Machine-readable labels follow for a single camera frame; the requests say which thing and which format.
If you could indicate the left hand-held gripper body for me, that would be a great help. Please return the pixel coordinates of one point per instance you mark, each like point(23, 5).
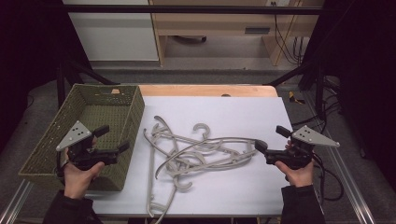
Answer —
point(76, 137)

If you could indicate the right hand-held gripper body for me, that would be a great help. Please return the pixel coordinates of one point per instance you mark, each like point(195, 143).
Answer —
point(311, 137)

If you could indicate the green perforated plastic basket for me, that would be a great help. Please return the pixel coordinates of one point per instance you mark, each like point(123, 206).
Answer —
point(93, 112)

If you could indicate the grey plastic clothes hanger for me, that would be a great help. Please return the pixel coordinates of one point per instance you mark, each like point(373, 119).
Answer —
point(201, 125)
point(199, 168)
point(218, 139)
point(151, 174)

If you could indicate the person's right hand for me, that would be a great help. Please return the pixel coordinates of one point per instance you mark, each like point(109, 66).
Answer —
point(300, 177)

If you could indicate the person's left hand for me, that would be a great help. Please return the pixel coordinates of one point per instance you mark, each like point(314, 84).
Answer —
point(79, 182)

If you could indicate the black and yellow tool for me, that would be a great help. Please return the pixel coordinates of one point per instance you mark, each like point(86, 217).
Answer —
point(294, 98)

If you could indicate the white table mat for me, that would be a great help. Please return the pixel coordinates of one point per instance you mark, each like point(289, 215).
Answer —
point(227, 118)

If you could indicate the black metal stand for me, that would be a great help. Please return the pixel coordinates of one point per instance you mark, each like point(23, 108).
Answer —
point(60, 84)
point(319, 90)

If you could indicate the black curtain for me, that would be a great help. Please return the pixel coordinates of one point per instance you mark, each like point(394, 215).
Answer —
point(364, 77)
point(28, 46)

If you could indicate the white cabinet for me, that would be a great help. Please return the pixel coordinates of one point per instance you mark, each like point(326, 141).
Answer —
point(115, 34)

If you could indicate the light wooden desk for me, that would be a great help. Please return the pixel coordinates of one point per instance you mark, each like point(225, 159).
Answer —
point(214, 23)

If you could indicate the black horizontal metal bar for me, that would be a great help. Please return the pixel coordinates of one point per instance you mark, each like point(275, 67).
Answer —
point(186, 9)

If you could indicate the aluminium rail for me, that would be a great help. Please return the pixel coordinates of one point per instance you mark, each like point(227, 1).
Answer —
point(351, 193)
point(14, 202)

